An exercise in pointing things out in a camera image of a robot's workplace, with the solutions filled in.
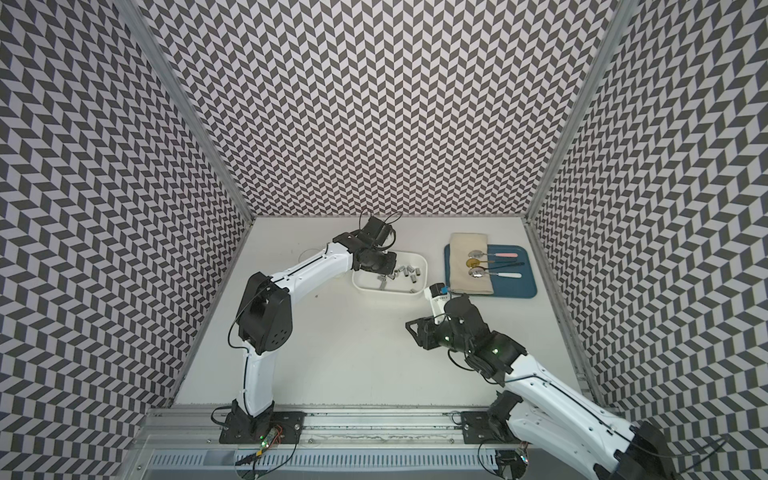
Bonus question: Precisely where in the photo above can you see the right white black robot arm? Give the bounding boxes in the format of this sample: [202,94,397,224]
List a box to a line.
[405,292,676,479]

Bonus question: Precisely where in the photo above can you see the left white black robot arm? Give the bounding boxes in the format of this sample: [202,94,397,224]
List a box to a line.
[233,216,397,422]

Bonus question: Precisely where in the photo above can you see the white plastic storage box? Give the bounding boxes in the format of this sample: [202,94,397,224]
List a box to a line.
[352,251,428,296]

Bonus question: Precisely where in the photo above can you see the clear plastic cup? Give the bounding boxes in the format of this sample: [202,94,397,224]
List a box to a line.
[298,248,325,263]

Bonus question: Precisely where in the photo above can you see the blue tray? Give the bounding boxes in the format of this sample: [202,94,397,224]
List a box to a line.
[443,244,538,299]

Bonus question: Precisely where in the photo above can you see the beige cloth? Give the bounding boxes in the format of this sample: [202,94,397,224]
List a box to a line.
[449,233,494,295]

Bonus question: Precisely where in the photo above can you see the white handled spoon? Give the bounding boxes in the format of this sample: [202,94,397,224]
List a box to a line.
[468,267,523,279]

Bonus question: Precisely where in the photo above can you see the gold black handled spoon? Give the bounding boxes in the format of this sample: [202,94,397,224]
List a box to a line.
[466,259,524,270]

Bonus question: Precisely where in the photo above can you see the pink handled spoon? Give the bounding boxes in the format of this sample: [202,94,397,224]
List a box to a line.
[468,250,519,259]

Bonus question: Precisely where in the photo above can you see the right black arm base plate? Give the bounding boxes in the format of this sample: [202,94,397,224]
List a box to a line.
[454,390,544,444]

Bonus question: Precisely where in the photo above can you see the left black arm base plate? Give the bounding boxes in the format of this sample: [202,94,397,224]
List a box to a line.
[219,410,306,445]

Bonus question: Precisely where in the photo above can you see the aluminium front rail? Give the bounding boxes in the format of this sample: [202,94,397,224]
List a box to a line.
[132,404,465,450]

